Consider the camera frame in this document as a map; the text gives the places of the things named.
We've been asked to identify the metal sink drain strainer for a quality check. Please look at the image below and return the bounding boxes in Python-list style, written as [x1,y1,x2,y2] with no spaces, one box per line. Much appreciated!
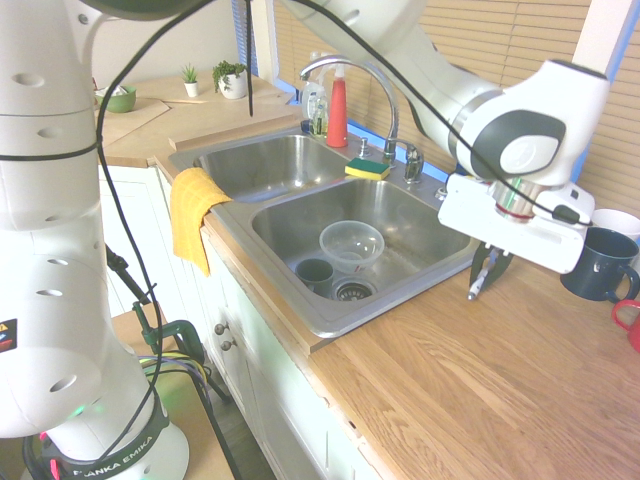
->
[331,280,377,303]

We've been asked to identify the coloured wire bundle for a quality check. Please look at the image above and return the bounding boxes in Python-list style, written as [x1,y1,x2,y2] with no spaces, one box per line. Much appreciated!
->
[136,351,210,396]

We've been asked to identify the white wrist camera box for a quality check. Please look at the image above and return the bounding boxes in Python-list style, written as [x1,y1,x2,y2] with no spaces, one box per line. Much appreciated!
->
[537,182,597,227]

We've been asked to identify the green metal clamp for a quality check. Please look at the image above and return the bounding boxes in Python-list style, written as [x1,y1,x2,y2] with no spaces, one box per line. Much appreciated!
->
[130,299,207,362]

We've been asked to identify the yellow dish cloth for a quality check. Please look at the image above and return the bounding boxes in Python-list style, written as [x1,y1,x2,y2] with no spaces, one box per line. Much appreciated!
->
[169,167,234,278]

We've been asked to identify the chrome kitchen faucet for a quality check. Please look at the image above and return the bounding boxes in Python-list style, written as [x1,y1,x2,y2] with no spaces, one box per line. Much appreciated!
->
[298,54,426,185]

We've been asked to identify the red mug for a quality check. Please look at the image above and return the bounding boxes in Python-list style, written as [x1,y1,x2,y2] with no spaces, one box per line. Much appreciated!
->
[611,298,640,354]

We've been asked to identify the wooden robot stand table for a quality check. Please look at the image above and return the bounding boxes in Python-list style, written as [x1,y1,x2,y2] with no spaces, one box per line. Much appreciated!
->
[107,299,237,480]

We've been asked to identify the dark grey cup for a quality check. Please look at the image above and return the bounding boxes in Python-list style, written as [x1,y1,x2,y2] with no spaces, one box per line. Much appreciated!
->
[294,258,335,296]

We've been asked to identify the green bowl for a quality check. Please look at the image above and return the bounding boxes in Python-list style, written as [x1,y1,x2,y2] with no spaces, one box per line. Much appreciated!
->
[95,85,138,114]

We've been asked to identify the small plant in white pot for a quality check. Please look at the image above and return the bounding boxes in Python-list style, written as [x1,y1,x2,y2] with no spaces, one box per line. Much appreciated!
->
[180,63,201,99]

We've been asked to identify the white kitchen cabinet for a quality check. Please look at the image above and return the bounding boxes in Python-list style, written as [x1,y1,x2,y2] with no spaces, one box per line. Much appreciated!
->
[97,159,389,480]

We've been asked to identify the stainless steel double sink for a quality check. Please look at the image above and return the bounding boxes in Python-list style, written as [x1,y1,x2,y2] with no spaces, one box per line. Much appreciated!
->
[167,127,485,340]

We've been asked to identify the clear dish soap bottle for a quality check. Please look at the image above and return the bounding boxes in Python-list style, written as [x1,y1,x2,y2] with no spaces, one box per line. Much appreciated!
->
[299,51,331,139]

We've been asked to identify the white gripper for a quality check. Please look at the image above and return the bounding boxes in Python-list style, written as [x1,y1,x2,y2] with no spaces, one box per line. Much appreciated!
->
[437,172,591,297]

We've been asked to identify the white handled metal spoon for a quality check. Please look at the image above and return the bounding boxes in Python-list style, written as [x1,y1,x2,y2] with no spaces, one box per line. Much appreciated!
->
[466,248,502,302]

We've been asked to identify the red plastic bottle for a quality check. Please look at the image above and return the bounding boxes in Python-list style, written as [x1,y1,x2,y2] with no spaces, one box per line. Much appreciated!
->
[325,67,350,149]

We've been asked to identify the yellow green sponge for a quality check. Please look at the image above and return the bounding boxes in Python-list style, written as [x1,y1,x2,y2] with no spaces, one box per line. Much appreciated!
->
[343,156,393,182]

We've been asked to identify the dark blue mug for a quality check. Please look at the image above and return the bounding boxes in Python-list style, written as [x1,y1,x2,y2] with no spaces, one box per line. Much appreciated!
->
[559,227,640,305]

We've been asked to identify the white mug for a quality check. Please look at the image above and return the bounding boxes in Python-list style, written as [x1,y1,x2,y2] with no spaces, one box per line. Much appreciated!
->
[590,208,640,242]

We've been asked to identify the clear plastic bowl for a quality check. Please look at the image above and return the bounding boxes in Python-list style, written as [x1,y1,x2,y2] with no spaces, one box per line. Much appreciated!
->
[318,219,386,276]

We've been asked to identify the wooden cutting board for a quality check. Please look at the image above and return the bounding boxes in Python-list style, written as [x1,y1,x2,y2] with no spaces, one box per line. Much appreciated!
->
[94,97,172,154]

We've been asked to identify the bushy plant in white pot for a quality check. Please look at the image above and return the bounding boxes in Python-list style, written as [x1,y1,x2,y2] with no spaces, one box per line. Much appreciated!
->
[211,59,249,101]

